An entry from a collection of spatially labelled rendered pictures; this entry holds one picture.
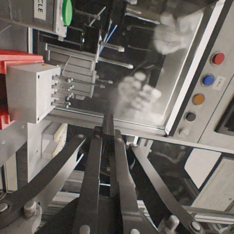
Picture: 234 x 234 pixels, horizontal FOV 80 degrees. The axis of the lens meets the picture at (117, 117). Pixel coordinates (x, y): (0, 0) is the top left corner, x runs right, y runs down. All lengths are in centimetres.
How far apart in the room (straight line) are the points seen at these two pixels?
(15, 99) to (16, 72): 5
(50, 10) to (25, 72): 11
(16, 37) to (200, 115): 55
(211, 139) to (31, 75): 57
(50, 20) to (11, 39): 14
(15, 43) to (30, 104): 18
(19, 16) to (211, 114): 55
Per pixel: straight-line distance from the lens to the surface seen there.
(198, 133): 57
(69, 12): 33
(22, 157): 62
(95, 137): 16
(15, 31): 43
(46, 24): 31
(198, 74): 44
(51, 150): 73
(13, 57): 31
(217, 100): 55
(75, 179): 89
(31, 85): 28
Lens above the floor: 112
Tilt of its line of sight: 8 degrees up
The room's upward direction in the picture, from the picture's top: 101 degrees clockwise
